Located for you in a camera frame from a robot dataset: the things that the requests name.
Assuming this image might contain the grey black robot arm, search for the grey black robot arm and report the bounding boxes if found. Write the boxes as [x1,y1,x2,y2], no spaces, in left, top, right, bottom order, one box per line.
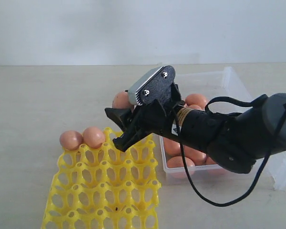
[105,83,286,174]

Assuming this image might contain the brown egg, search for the brown egg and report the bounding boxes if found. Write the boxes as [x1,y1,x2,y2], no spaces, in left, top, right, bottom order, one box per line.
[184,146,207,166]
[167,156,195,179]
[83,126,105,148]
[112,91,134,112]
[205,156,227,176]
[188,104,204,111]
[59,130,83,151]
[185,94,208,108]
[163,137,181,156]

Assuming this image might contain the clear plastic container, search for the clear plastic container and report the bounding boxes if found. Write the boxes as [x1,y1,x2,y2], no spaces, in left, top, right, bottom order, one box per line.
[150,67,286,189]

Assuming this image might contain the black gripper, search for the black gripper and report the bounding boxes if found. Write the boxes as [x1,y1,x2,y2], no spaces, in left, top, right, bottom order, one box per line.
[104,83,228,153]

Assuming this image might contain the yellow plastic egg tray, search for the yellow plastic egg tray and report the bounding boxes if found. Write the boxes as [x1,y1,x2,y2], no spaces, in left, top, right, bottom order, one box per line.
[41,127,161,229]

